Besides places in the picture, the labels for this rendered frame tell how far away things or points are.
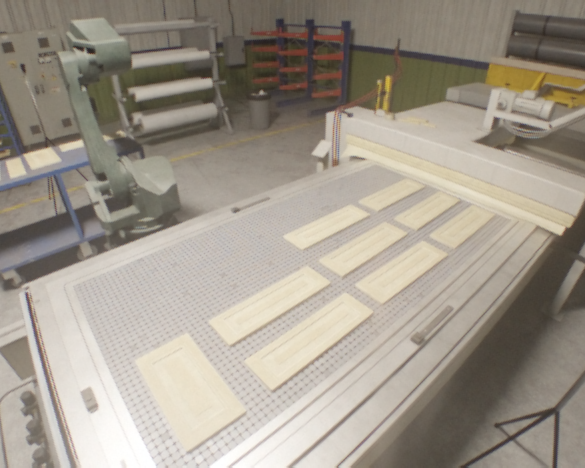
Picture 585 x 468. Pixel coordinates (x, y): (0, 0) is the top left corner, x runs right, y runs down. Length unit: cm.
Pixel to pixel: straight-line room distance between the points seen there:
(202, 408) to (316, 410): 44
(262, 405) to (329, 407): 26
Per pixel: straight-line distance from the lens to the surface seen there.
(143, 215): 277
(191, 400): 153
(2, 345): 255
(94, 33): 293
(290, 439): 143
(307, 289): 190
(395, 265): 213
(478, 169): 313
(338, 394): 153
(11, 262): 396
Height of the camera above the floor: 217
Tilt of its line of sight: 34 degrees down
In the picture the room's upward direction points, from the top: straight up
